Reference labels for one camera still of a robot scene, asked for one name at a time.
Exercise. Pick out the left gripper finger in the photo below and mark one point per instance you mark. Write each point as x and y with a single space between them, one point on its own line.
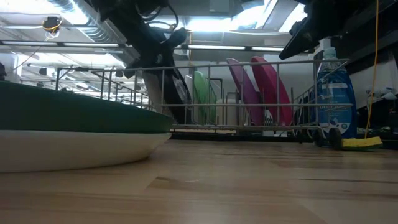
178 49
135 70

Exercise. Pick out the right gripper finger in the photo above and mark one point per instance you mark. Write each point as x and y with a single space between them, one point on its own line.
295 48

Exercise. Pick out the dark brown plate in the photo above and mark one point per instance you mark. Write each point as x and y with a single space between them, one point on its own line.
177 93

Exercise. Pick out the magenta plate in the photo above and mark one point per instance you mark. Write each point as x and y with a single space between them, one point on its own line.
270 87

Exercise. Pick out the light green plate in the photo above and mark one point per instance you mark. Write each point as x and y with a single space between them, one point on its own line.
203 90

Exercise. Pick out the purple plate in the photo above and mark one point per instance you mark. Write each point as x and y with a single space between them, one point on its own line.
245 90

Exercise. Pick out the dark green plate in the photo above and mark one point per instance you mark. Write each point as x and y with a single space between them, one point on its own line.
77 109

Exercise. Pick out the plate with white underside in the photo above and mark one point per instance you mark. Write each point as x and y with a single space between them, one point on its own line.
77 149

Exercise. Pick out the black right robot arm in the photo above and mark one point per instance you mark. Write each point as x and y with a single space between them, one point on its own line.
357 12

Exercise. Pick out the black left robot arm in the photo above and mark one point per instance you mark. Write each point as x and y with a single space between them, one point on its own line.
124 12

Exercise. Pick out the ceiling light strip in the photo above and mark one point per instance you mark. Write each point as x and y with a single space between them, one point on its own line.
62 43
233 48

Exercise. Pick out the blue dish soap bottle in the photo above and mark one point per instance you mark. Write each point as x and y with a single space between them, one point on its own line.
337 93

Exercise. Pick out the yellow sponge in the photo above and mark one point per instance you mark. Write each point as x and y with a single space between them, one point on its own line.
362 142

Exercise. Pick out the silver ventilation duct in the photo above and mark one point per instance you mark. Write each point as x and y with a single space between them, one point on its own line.
99 28

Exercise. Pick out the black aluminium table frame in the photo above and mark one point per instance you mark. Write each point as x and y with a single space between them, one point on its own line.
217 136

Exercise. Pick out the overhead camera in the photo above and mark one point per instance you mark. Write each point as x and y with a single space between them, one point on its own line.
51 24

